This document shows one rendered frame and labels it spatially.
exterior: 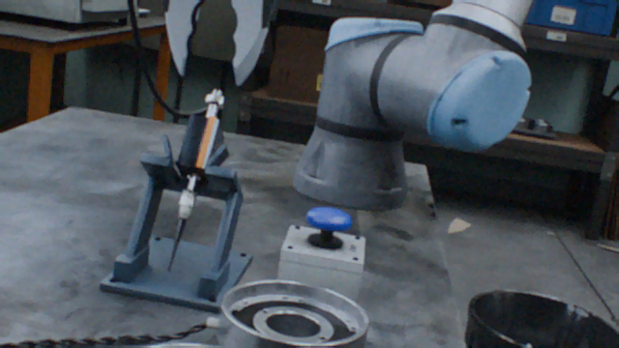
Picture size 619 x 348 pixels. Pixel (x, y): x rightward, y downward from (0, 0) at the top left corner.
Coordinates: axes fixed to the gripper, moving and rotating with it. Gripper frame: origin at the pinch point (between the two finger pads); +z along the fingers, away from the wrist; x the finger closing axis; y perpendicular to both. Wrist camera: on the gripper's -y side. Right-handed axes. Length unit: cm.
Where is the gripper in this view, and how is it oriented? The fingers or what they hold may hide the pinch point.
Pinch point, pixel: (210, 67)
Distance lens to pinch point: 67.1
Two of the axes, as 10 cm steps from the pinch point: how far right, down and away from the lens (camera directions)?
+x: -9.8, -1.8, 1.0
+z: -1.5, 9.6, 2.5
